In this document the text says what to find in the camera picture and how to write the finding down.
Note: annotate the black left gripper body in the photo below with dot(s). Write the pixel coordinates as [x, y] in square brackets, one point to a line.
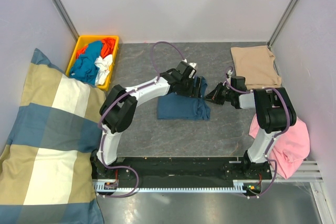
[187, 88]

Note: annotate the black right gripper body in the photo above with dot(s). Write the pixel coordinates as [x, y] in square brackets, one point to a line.
[222, 94]

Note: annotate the dark blue t-shirt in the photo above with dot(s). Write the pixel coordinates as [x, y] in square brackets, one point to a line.
[173, 106]

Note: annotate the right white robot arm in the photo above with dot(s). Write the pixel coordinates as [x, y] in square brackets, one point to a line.
[274, 113]

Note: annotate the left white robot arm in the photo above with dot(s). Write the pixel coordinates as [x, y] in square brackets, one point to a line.
[118, 109]

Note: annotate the folded beige t-shirt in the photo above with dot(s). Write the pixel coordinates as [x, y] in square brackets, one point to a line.
[256, 64]

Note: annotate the orange t-shirt in bin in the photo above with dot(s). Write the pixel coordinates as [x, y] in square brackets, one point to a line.
[106, 45]

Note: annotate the pink t-shirt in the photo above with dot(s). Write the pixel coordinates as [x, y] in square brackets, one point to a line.
[289, 150]

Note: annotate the teal t-shirt in bin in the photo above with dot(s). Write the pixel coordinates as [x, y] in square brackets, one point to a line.
[84, 68]

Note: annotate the yellow plastic bin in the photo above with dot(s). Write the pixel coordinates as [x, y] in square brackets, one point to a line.
[82, 42]

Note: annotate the blue beige checkered pillow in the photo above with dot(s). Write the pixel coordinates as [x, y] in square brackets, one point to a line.
[45, 165]

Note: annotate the right aluminium corner post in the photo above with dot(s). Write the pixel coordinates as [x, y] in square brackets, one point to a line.
[284, 18]

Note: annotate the aluminium corner post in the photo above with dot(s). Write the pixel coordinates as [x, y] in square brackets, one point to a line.
[284, 18]
[66, 18]

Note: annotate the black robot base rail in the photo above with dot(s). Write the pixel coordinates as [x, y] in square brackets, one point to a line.
[155, 171]

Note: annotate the grey slotted cable duct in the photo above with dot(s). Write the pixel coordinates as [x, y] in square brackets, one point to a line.
[104, 186]

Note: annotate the left aluminium corner post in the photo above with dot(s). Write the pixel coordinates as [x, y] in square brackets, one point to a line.
[66, 18]

